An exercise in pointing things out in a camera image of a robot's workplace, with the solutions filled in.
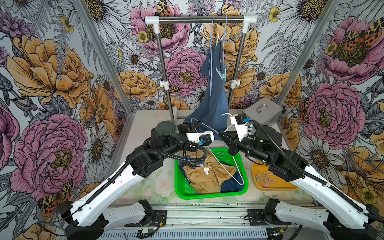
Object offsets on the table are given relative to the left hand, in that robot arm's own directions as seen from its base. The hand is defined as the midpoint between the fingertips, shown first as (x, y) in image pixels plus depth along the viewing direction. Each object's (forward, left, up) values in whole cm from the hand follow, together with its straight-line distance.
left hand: (200, 129), depth 61 cm
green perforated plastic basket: (-11, +8, -39) cm, 42 cm away
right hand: (-2, -8, -3) cm, 9 cm away
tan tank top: (-9, -4, -29) cm, 31 cm away
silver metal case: (+34, -45, -24) cm, 61 cm away
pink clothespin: (-10, -37, -37) cm, 53 cm away
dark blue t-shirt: (-11, -16, -32) cm, 38 cm away
